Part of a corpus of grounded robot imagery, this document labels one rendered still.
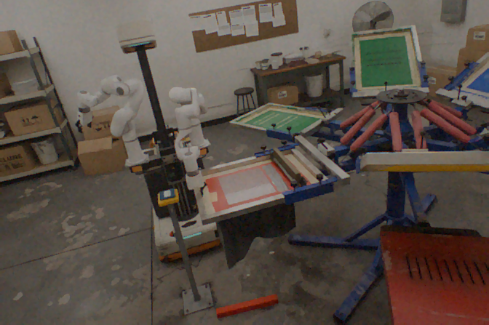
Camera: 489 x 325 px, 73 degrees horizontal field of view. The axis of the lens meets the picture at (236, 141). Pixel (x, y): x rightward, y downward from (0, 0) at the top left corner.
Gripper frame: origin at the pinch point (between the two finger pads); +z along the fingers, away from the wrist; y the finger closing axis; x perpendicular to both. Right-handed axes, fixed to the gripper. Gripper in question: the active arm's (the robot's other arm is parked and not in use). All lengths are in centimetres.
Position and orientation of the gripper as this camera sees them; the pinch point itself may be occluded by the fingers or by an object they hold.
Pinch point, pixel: (198, 193)
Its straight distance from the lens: 209.9
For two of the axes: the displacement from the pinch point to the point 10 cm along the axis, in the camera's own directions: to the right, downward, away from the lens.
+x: 2.4, 3.6, -9.0
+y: -9.6, 2.4, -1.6
